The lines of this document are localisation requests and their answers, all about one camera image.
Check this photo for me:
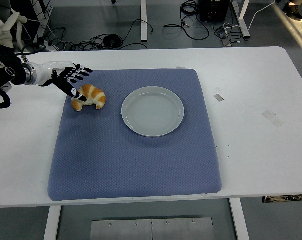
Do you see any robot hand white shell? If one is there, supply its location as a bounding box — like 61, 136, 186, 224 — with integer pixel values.
35, 60, 93, 103

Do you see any golden croissant bread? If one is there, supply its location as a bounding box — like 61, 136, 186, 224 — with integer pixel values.
70, 84, 107, 112

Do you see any round grey plate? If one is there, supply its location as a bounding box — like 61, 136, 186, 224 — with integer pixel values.
121, 86, 185, 138

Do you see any grey metal plate with screws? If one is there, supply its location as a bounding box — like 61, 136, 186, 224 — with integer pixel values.
90, 217, 214, 240

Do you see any round black floor device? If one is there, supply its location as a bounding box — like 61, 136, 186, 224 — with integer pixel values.
102, 34, 123, 48

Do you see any white background desk leg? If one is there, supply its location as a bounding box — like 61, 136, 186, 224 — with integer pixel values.
237, 0, 251, 39
140, 0, 148, 42

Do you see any blue quilted mat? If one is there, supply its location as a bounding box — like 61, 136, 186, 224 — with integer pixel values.
47, 68, 222, 202

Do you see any white table leg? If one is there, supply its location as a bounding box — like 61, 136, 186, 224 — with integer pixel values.
228, 197, 250, 240
43, 205, 62, 240

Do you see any black equipment box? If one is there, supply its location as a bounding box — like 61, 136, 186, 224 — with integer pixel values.
200, 0, 231, 23

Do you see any grey power adapter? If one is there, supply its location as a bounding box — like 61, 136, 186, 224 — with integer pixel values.
217, 27, 232, 40

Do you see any large clear tape piece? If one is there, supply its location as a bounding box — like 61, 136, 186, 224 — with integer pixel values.
261, 109, 284, 128

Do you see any person's foot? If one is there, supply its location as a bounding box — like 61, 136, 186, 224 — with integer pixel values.
282, 1, 302, 23

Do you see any white padded tube frame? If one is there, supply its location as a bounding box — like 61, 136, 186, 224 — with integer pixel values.
2, 9, 28, 51

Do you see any black floor cable long loop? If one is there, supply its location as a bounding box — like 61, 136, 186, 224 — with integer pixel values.
64, 19, 154, 51

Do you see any black coiled floor cable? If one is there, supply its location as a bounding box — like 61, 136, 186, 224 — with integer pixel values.
163, 0, 210, 41

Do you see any white floor cable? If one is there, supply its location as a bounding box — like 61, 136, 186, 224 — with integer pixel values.
223, 0, 275, 31

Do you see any camouflage patterned bracket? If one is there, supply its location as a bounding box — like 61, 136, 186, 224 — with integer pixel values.
262, 194, 302, 203

